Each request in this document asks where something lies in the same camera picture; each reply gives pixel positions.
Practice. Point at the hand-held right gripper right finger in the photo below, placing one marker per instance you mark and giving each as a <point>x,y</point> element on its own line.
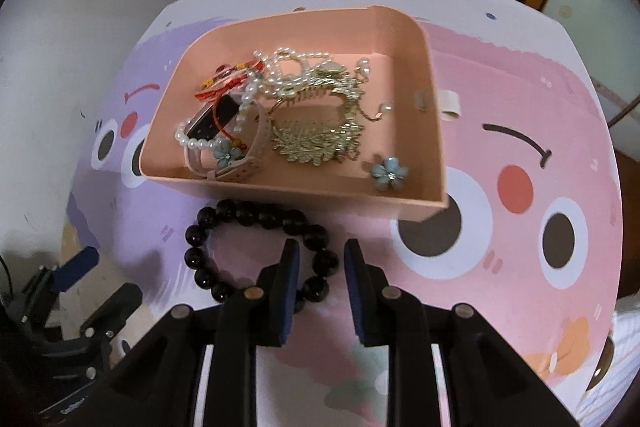
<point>357,292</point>

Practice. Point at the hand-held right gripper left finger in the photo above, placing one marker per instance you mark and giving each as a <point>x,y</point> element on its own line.
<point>291,292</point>

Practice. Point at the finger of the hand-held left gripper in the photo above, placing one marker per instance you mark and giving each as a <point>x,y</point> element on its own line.
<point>117,307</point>
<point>80,263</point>

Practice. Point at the blue flower brooch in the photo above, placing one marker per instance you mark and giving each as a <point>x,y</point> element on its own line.
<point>227,153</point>
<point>390,172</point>

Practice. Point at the pink jewelry box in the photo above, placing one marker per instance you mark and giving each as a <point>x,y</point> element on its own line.
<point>400,107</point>

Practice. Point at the round pearl strand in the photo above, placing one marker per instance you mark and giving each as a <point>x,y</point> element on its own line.
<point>245,104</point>

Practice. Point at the gold leaf hair comb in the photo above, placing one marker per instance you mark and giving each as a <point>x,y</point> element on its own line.
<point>310,142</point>

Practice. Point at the cartoon printed mat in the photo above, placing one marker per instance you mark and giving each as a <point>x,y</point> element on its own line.
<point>500,132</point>

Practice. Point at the striped blanket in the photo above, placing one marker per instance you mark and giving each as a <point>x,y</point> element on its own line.
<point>625,342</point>

